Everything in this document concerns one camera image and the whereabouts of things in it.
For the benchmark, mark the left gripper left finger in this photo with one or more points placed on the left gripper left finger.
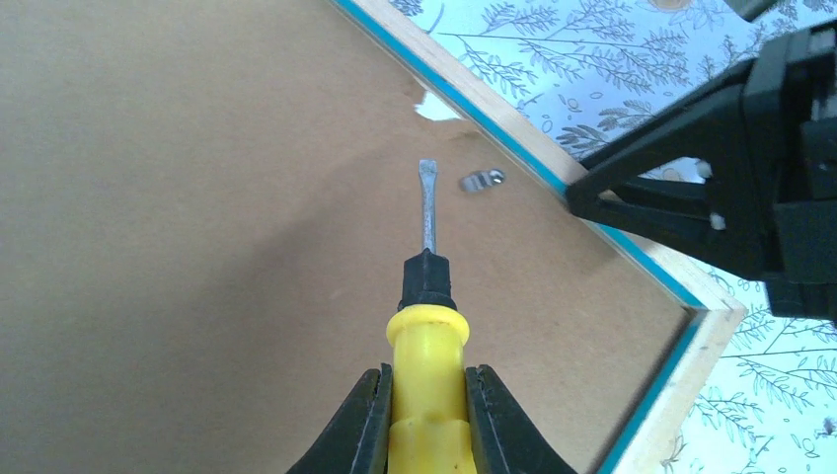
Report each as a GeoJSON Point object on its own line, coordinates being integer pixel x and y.
{"type": "Point", "coordinates": [356, 438]}

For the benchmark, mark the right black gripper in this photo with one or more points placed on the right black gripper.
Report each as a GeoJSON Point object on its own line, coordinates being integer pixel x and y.
{"type": "Point", "coordinates": [741, 178]}

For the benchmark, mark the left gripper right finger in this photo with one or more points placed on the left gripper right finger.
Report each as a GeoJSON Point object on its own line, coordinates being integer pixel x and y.
{"type": "Point", "coordinates": [504, 439]}

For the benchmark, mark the yellow black screwdriver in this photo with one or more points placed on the yellow black screwdriver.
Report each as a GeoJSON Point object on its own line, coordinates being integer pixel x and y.
{"type": "Point", "coordinates": [429, 431]}

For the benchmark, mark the teal wooden picture frame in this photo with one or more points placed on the teal wooden picture frame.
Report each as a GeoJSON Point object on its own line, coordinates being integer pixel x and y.
{"type": "Point", "coordinates": [648, 437]}

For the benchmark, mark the silver metal retaining tab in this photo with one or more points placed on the silver metal retaining tab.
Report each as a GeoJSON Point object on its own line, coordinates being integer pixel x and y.
{"type": "Point", "coordinates": [481, 180]}

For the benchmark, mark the brown frame backing board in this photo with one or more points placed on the brown frame backing board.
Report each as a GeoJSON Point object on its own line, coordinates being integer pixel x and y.
{"type": "Point", "coordinates": [205, 210]}

